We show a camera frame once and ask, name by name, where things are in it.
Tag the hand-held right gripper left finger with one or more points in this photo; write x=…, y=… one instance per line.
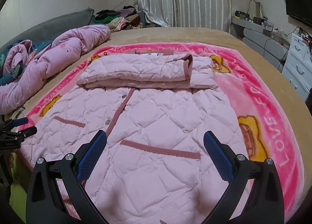
x=92, y=158

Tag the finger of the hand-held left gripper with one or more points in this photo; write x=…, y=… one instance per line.
x=28, y=132
x=20, y=121

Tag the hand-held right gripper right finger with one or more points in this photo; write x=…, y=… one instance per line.
x=219, y=158

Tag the pink quilted jacket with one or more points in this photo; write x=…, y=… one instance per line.
x=146, y=116

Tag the pile of clothes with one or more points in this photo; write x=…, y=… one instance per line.
x=117, y=20

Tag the pink printed blanket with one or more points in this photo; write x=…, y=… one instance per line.
x=268, y=107

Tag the pink floral duvet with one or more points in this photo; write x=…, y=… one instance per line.
x=73, y=43

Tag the white drawer cabinet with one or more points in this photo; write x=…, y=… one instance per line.
x=297, y=68

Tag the grey desk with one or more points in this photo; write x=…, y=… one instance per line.
x=256, y=34

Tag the beige bed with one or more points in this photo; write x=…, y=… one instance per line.
x=170, y=35

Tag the desk clutter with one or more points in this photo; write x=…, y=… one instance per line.
x=268, y=26

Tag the black wall television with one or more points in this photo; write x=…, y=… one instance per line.
x=297, y=4

